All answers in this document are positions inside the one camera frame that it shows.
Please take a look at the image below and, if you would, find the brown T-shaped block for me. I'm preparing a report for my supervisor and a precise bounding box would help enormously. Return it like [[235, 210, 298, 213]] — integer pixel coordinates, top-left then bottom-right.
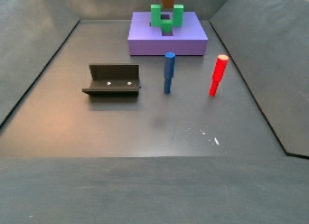
[[156, 0, 176, 10]]

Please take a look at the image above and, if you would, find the blue stepped peg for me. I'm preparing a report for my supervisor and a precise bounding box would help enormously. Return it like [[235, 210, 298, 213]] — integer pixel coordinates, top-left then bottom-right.
[[164, 52, 176, 94]]

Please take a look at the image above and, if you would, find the red stepped peg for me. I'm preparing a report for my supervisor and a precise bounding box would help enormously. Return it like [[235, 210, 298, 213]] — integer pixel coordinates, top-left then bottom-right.
[[208, 54, 228, 97]]

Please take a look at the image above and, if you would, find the purple base block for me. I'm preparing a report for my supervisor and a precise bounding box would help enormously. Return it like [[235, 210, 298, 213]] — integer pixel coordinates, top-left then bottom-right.
[[128, 12, 207, 56]]

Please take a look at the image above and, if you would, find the green U-shaped block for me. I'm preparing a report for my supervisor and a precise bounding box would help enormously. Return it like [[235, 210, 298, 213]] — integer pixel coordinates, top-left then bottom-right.
[[151, 5, 184, 33]]

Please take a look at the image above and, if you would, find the black angle bracket fixture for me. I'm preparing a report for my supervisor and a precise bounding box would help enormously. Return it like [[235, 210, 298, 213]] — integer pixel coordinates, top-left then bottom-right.
[[81, 64, 140, 96]]

